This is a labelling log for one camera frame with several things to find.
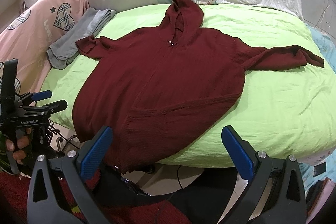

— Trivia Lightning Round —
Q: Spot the dark red knit hoodie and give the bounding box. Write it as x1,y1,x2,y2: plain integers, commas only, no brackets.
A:
72,0,324,173

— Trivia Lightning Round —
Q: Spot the person's left hand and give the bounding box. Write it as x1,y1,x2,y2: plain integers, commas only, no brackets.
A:
5,128,32,165

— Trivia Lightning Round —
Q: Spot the red knit sweater sleeve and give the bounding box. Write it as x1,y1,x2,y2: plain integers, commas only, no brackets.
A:
0,168,193,224

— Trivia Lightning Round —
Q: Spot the light blue patterned bedding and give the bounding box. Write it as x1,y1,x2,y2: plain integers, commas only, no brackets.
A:
299,24,335,191

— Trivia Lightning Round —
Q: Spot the folded grey garment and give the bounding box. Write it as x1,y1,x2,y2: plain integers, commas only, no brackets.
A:
46,8,116,70

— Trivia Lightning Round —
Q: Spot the light green bed sheet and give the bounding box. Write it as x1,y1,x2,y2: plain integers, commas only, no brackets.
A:
36,4,336,169

